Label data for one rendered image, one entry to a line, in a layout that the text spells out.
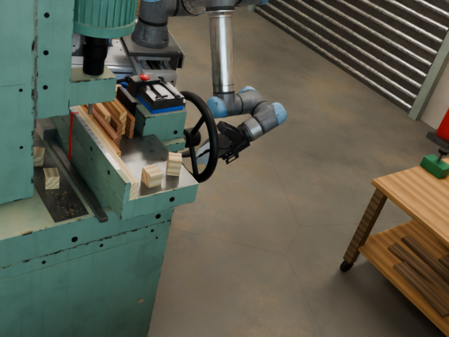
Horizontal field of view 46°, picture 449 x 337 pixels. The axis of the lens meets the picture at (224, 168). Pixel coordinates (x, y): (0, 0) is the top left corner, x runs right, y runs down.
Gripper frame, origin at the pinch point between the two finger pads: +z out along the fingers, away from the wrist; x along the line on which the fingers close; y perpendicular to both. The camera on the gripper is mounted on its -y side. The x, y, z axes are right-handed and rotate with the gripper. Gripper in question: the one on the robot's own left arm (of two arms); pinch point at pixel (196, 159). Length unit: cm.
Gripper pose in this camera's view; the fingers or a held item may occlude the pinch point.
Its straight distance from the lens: 178.3
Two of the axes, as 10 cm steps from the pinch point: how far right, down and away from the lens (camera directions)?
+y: 1.7, 5.7, 8.0
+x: -5.3, -6.4, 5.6
